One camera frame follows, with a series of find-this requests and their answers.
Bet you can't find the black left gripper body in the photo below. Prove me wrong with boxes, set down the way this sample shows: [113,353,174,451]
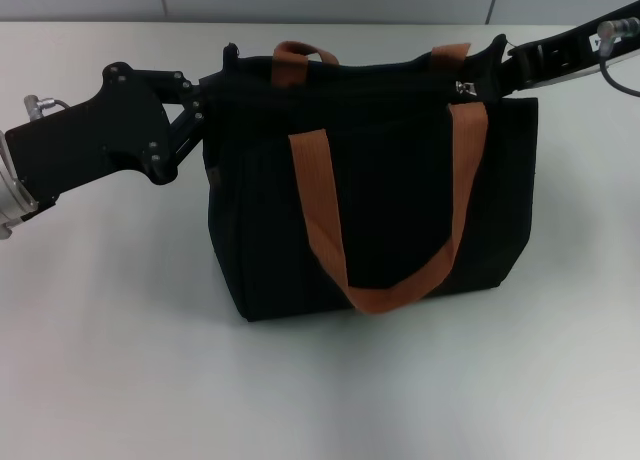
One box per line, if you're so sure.
[3,61,180,217]

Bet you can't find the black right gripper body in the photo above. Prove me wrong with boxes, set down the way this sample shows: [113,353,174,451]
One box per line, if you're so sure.
[523,1,640,90]

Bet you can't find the black food bag brown handles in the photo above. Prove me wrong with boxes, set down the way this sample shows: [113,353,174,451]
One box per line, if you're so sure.
[205,33,541,324]

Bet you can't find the right arm cable with connector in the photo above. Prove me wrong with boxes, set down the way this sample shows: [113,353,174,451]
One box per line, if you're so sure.
[596,18,640,100]

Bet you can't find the arm cable with connector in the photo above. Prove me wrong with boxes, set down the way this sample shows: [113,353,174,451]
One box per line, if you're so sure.
[23,94,69,122]
[596,18,640,100]

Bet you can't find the left arm cable with connector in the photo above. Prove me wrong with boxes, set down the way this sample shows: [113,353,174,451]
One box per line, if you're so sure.
[23,94,69,122]

